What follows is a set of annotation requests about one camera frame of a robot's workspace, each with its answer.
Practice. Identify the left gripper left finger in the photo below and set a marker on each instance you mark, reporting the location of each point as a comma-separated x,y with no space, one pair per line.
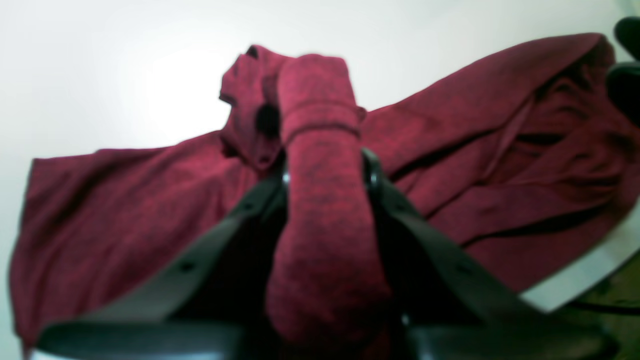
208,303

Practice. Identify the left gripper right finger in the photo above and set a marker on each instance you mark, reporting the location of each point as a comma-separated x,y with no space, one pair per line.
446,306

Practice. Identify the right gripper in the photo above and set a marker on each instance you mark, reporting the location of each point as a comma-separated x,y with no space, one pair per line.
623,79

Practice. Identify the dark red t-shirt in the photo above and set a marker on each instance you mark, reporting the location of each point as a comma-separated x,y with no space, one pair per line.
521,159

